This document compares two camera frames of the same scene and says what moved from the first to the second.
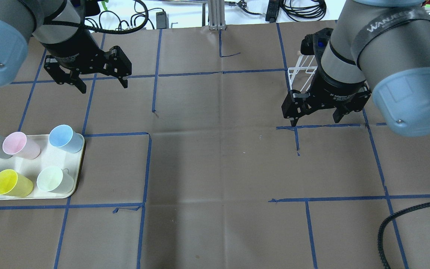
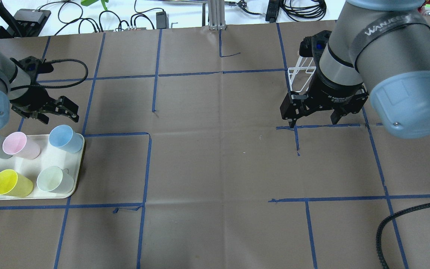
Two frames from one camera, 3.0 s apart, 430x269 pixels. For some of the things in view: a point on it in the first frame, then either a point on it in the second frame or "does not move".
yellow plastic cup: x=8 y=182 does not move
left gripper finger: x=52 y=65 -> x=41 y=117
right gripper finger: x=296 y=104 does not move
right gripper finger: x=357 y=103 does not move
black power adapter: x=162 y=20 does not move
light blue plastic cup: x=62 y=136 does not move
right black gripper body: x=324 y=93 does not move
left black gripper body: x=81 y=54 -> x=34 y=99
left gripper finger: x=118 y=64 -> x=63 y=105
